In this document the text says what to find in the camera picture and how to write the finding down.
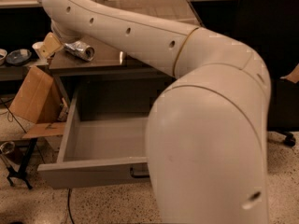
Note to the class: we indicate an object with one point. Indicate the grey drawer cabinet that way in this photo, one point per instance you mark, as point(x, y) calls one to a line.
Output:
point(66, 68)

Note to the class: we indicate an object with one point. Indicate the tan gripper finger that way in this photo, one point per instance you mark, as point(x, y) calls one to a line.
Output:
point(50, 45)

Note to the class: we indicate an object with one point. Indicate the black metal stand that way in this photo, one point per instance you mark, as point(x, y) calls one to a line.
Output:
point(15, 161)

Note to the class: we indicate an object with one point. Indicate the silver redbull can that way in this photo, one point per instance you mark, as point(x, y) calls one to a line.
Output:
point(80, 49)

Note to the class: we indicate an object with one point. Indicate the white paper cup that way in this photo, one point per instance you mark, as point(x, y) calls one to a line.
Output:
point(38, 48)

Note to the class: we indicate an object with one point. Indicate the black drawer handle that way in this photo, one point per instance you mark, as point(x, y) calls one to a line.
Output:
point(139, 171)

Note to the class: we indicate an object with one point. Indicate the dark blue bowl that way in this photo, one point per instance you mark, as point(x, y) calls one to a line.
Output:
point(19, 57)

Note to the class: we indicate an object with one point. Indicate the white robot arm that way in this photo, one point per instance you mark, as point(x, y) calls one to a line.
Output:
point(206, 133)

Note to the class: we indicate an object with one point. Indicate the brown cardboard box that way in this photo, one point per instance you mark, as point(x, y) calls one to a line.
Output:
point(38, 101)

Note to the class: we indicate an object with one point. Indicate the open grey top drawer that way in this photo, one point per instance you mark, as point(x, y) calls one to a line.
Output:
point(103, 135)

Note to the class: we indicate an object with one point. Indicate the white bowl at edge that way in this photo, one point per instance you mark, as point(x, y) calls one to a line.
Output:
point(3, 55)

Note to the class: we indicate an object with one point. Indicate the black office chair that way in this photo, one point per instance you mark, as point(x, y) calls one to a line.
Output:
point(271, 27)

